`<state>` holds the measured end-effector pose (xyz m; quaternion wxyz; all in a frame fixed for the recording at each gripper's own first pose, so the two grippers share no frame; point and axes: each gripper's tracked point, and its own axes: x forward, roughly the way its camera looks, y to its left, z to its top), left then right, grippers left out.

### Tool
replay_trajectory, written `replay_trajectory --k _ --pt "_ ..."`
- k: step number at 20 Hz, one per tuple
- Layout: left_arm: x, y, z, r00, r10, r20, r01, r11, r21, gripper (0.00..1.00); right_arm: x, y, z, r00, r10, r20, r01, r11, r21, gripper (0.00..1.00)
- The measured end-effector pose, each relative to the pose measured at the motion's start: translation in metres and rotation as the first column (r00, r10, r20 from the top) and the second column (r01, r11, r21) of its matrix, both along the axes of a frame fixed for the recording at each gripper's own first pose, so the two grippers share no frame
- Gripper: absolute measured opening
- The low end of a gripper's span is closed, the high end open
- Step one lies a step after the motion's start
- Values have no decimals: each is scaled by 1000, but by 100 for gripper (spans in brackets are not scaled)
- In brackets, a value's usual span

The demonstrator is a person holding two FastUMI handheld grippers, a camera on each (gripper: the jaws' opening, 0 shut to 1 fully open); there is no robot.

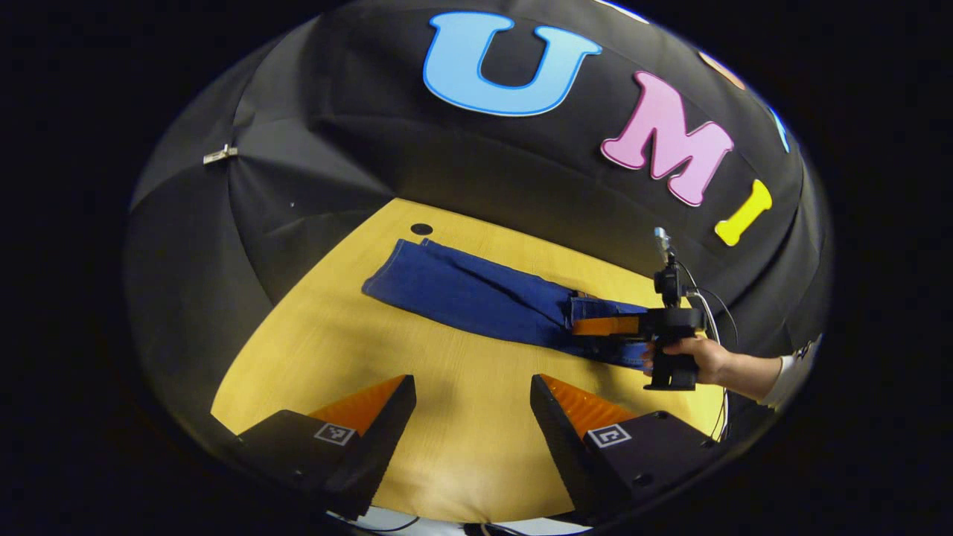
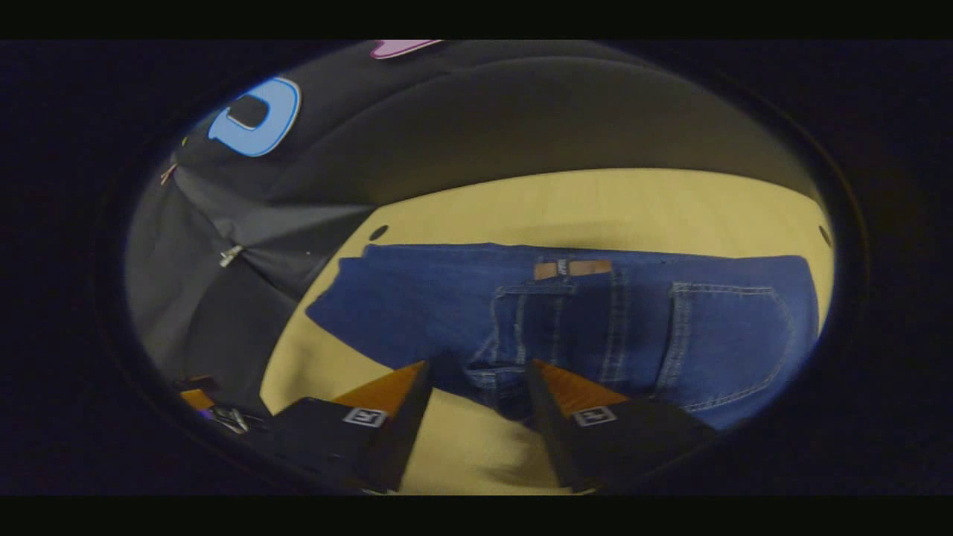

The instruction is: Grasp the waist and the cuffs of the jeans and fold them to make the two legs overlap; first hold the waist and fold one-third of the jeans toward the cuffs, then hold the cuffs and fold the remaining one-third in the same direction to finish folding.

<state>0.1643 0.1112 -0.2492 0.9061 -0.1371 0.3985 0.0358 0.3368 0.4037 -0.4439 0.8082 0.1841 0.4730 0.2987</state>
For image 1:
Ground white cable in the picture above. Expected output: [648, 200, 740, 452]
[686, 289, 730, 441]

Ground blue jeans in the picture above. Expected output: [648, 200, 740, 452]
[362, 238, 656, 371]

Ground black cable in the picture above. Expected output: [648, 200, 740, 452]
[681, 261, 739, 348]

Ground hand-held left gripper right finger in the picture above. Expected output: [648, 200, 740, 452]
[530, 374, 724, 523]

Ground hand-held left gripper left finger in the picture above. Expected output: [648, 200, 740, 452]
[212, 374, 418, 520]

